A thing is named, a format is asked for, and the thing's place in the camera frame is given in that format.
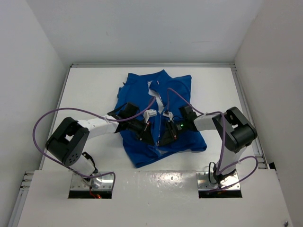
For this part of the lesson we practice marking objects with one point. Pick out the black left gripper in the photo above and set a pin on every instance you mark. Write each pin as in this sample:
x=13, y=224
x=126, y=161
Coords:
x=145, y=133

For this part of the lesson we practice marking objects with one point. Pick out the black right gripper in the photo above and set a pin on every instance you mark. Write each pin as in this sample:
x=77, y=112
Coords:
x=170, y=135

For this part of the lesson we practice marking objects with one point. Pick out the blue zip jacket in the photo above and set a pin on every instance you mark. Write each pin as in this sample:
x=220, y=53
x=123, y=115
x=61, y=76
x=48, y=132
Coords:
x=174, y=93

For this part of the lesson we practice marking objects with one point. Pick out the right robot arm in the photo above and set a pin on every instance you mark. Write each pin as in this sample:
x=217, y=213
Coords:
x=234, y=129

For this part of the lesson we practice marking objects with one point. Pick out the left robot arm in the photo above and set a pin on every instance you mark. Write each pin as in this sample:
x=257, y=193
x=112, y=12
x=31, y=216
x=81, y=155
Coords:
x=68, y=140

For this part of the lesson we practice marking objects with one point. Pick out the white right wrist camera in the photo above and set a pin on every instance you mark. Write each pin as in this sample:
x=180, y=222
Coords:
x=168, y=115

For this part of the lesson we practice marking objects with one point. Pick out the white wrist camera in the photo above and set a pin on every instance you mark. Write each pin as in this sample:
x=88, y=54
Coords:
x=149, y=114
x=168, y=115

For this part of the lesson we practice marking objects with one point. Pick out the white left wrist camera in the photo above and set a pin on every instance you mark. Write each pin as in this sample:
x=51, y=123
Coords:
x=149, y=114

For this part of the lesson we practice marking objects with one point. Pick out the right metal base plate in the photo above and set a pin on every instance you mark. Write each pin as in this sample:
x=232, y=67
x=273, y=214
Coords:
x=206, y=183

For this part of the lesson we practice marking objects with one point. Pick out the metal base plate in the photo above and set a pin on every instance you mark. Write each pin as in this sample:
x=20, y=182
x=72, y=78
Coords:
x=206, y=183
x=102, y=183

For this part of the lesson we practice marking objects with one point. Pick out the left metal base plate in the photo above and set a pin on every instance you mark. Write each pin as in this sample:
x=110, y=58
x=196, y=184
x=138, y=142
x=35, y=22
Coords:
x=102, y=183

